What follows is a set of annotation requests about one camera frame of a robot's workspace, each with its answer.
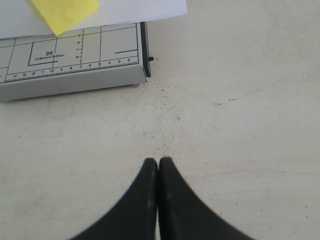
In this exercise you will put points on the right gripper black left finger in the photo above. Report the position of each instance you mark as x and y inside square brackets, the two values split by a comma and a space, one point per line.
[133, 217]

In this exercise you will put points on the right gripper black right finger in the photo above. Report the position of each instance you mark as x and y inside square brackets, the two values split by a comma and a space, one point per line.
[183, 215]

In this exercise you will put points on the yellow foam cube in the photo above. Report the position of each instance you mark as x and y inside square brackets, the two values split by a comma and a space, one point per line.
[62, 15]

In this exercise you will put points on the white paper strip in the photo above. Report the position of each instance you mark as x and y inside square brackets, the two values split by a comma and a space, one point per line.
[18, 19]

